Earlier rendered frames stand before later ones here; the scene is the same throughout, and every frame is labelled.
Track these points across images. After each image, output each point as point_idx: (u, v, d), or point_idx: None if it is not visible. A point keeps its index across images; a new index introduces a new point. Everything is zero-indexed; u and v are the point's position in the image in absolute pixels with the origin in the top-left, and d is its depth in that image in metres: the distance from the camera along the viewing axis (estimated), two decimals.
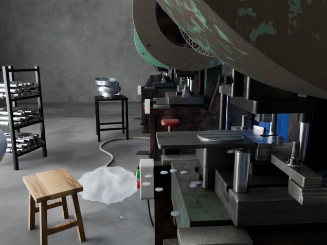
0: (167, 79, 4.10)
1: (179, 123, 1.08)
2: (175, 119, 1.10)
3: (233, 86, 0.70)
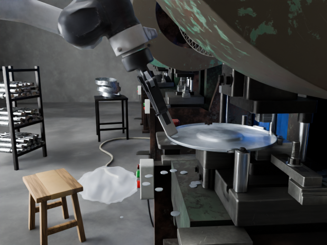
0: (167, 79, 4.10)
1: (179, 123, 1.08)
2: (175, 119, 1.10)
3: (233, 86, 0.70)
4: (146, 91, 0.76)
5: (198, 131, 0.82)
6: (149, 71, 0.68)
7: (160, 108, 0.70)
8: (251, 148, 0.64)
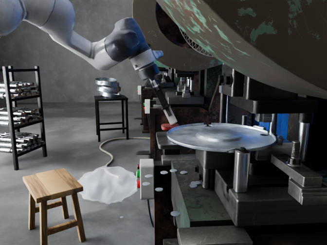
0: (167, 79, 4.10)
1: None
2: (175, 124, 1.11)
3: (233, 86, 0.70)
4: None
5: (207, 141, 0.72)
6: (155, 80, 1.02)
7: (163, 104, 1.04)
8: (263, 130, 0.82)
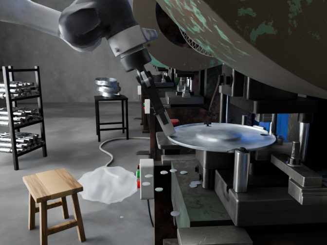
0: (167, 79, 4.10)
1: (179, 123, 1.08)
2: (175, 119, 1.10)
3: (233, 86, 0.70)
4: None
5: (244, 139, 0.74)
6: (145, 72, 0.69)
7: (156, 108, 0.71)
8: (197, 123, 0.91)
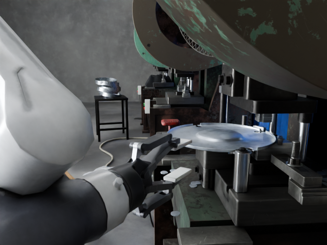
0: (167, 79, 4.10)
1: (179, 123, 1.08)
2: (175, 119, 1.10)
3: (233, 86, 0.70)
4: (156, 201, 0.52)
5: None
6: (129, 158, 0.48)
7: (164, 134, 0.53)
8: None
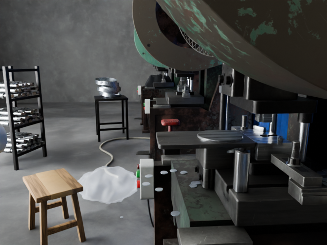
0: (167, 79, 4.10)
1: (179, 123, 1.08)
2: (175, 119, 1.10)
3: (233, 86, 0.70)
4: None
5: None
6: None
7: None
8: None
